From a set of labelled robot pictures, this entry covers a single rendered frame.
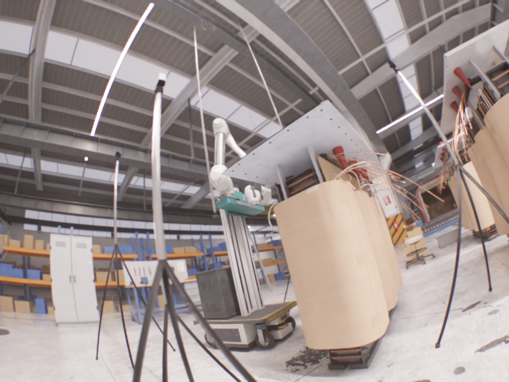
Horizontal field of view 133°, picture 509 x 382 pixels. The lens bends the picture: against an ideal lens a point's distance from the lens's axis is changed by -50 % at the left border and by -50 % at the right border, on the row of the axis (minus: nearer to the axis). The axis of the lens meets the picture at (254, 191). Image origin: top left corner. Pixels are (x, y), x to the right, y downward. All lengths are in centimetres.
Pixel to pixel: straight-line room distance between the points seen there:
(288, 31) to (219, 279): 447
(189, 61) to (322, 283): 1097
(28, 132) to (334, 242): 787
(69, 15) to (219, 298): 1099
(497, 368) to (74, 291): 554
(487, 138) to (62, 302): 651
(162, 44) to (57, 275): 946
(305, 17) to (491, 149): 997
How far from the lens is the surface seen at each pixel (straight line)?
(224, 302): 221
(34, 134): 783
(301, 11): 1091
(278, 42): 924
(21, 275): 870
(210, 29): 671
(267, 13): 451
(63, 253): 525
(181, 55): 1112
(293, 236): 120
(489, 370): 114
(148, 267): 586
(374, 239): 156
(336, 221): 110
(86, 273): 520
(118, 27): 1066
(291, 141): 124
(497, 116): 181
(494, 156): 216
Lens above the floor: 72
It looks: 21 degrees up
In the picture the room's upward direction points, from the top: 13 degrees counter-clockwise
